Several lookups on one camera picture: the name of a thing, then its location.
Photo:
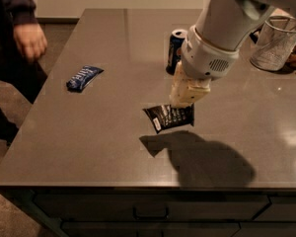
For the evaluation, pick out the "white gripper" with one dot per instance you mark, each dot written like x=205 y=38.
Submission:
x=205 y=60

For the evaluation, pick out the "black rxbar chocolate wrapper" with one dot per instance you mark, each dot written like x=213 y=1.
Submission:
x=165 y=117

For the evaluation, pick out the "dark sleeved forearm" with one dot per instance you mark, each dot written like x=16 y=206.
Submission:
x=22 y=11

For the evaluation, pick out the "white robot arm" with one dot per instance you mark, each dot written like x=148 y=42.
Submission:
x=212 y=44

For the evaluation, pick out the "person's bare hand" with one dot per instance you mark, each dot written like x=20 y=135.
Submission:
x=30 y=40

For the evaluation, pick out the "blue pepsi can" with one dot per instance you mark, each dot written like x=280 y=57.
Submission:
x=177 y=38

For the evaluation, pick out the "silver mesh cup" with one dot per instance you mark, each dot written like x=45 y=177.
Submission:
x=276 y=41

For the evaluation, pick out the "blue snack bar wrapper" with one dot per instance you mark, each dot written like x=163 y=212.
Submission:
x=83 y=78

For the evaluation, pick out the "dark cabinet drawer front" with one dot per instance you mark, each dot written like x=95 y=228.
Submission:
x=181 y=207

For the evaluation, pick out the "black drawer handle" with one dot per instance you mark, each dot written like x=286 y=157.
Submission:
x=150 y=213

